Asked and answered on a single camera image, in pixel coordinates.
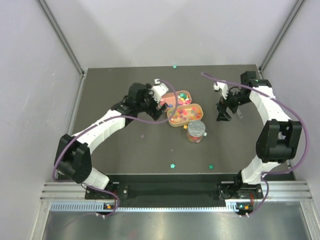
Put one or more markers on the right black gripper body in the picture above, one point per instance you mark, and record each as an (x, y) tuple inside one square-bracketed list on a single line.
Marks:
[(232, 101)]

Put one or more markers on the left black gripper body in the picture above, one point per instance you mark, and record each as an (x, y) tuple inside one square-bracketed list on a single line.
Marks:
[(154, 107)]

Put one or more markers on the tan tray translucent star candies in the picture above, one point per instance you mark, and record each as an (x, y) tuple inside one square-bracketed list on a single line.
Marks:
[(184, 115)]

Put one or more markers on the pink tray opaque star candies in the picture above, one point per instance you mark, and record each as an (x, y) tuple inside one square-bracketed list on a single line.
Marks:
[(183, 98)]

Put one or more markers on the clear round jar lid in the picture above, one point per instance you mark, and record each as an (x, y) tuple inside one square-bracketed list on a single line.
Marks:
[(196, 128)]

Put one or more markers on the clear plastic jar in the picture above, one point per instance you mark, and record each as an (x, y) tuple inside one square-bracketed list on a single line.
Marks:
[(194, 139)]

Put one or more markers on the clear plastic scoop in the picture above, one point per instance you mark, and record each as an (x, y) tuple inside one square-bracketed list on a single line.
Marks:
[(239, 113)]

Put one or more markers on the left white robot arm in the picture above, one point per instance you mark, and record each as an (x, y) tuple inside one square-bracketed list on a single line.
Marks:
[(73, 156)]

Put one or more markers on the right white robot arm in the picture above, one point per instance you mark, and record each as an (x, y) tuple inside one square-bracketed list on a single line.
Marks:
[(280, 136)]

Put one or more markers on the dark green star candy front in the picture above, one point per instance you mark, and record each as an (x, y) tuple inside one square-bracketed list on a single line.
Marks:
[(211, 166)]

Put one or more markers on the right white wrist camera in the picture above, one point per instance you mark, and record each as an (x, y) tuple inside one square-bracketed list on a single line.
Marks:
[(222, 88)]

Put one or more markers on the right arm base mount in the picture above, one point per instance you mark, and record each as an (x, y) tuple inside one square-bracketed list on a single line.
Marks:
[(245, 191)]

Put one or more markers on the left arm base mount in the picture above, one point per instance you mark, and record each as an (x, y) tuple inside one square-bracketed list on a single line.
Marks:
[(105, 191)]

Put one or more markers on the white slotted cable duct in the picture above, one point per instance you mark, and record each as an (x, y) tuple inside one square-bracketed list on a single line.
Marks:
[(100, 206)]

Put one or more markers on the right aluminium corner post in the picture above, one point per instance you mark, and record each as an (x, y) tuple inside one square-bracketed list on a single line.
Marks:
[(289, 20)]

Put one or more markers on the aluminium corner post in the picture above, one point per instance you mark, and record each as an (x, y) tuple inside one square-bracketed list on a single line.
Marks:
[(289, 20), (60, 35)]

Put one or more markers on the left aluminium corner post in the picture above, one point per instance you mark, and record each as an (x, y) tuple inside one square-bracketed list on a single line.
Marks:
[(60, 35)]

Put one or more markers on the aluminium front frame rail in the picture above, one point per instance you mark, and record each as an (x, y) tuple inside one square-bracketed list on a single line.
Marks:
[(276, 191)]

